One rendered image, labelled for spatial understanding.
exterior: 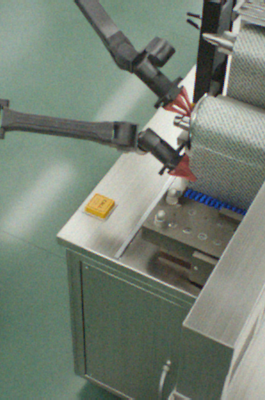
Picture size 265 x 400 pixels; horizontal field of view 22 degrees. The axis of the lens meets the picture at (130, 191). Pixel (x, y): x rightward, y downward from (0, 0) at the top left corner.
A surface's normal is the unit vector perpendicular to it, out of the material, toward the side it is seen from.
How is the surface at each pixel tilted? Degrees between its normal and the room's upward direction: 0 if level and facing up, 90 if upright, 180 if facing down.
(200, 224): 0
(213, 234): 0
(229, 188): 91
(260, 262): 0
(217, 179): 91
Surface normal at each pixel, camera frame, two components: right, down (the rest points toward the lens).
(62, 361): 0.02, -0.70
